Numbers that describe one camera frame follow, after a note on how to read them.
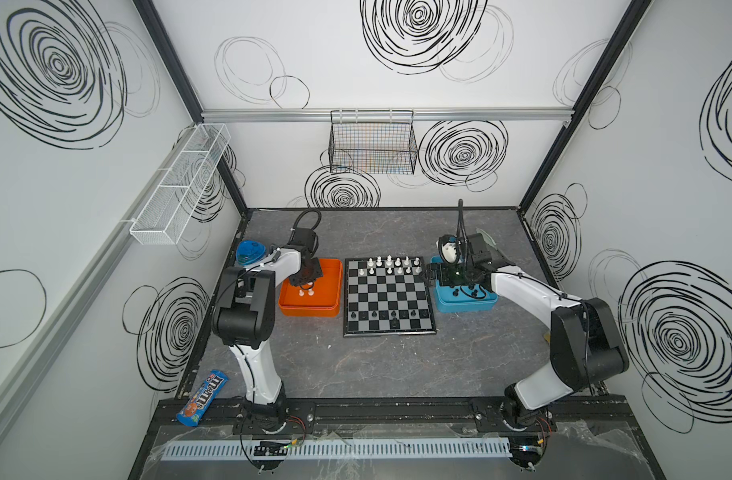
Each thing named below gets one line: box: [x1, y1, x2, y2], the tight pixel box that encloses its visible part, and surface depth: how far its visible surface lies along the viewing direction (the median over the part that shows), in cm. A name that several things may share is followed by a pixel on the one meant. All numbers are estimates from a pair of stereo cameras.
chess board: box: [343, 256, 437, 338], surface depth 95 cm
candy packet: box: [176, 369, 230, 427], surface depth 77 cm
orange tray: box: [278, 258, 342, 317], surface depth 96 cm
